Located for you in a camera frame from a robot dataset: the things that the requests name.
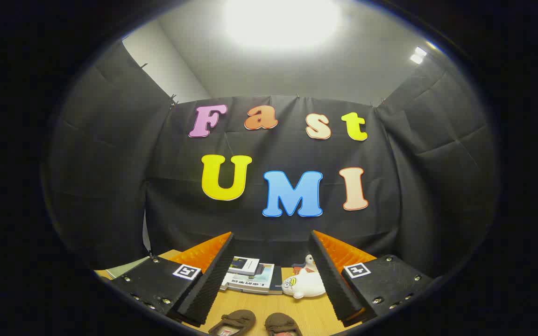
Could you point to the green fabric storage box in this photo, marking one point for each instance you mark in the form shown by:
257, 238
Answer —
126, 268

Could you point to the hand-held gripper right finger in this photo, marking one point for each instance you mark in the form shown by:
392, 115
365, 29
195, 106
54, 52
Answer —
336, 284

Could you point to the large ceiling light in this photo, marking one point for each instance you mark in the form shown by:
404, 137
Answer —
280, 21

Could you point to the white plush toy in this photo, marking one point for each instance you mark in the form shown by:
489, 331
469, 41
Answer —
308, 284

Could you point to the penguin plush toy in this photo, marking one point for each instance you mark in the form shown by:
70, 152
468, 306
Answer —
309, 261

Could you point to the black backdrop cloth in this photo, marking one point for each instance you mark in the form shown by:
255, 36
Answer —
110, 186

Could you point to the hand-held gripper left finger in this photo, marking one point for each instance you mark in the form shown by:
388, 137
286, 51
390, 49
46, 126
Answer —
203, 289

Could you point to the white book teal cover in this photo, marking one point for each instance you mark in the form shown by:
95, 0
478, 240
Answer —
257, 282

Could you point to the small book blue photo cover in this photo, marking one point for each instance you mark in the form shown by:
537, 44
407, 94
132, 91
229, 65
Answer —
244, 265

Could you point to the small ceiling light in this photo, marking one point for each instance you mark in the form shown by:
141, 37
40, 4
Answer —
418, 55

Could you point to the dark cover book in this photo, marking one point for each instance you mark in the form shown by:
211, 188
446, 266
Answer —
277, 280

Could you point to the plain white book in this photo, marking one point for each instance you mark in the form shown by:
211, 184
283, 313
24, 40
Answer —
226, 282

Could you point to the brown fuzzy shoe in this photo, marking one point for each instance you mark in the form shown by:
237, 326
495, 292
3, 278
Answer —
236, 319
280, 322

